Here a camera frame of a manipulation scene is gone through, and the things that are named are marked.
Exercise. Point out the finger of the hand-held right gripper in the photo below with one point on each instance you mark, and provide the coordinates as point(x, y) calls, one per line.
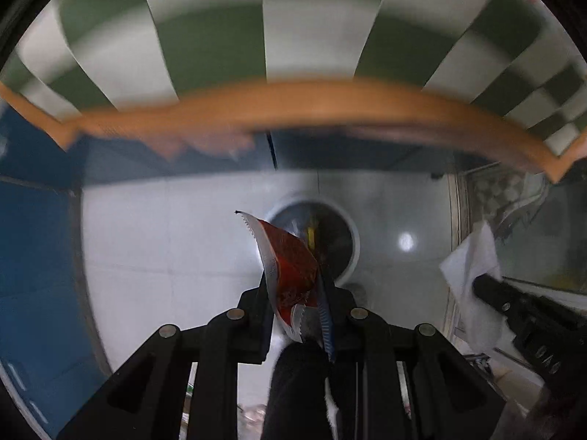
point(497, 295)

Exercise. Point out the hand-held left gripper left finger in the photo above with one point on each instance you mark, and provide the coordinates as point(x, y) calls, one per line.
point(257, 321)

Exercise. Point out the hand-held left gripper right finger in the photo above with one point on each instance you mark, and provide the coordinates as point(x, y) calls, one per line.
point(341, 311)

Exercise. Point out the white tissue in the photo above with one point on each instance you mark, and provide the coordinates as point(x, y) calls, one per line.
point(472, 256)

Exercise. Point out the red snack wrapper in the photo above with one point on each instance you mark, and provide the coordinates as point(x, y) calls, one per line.
point(289, 261)

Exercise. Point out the white round trash bin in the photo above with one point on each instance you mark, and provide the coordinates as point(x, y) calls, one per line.
point(341, 238)

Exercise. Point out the glass sliding door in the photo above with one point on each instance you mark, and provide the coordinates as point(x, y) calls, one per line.
point(550, 220)

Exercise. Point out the pink underlay cloth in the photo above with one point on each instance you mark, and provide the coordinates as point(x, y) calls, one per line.
point(206, 144)

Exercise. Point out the blue kitchen cabinet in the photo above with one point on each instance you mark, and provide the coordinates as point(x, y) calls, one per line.
point(36, 238)

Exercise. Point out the green checkered tablecloth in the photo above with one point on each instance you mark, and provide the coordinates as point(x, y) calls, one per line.
point(220, 32)

